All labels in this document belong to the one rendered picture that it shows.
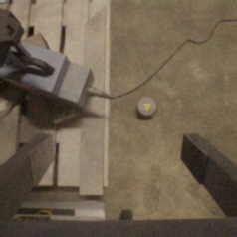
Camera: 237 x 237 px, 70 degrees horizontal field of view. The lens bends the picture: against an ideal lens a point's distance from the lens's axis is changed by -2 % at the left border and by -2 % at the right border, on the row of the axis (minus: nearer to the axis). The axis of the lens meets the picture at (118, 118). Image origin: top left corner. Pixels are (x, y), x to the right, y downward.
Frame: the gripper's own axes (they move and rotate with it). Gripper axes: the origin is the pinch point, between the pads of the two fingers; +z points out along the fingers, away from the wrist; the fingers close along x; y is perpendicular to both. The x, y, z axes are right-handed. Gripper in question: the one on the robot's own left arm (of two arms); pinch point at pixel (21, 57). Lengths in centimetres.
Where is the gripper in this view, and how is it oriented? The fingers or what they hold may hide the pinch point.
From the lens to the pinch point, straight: 64.3
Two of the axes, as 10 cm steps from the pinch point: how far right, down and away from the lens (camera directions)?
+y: -9.5, -3.1, 0.5
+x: -3.1, 9.4, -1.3
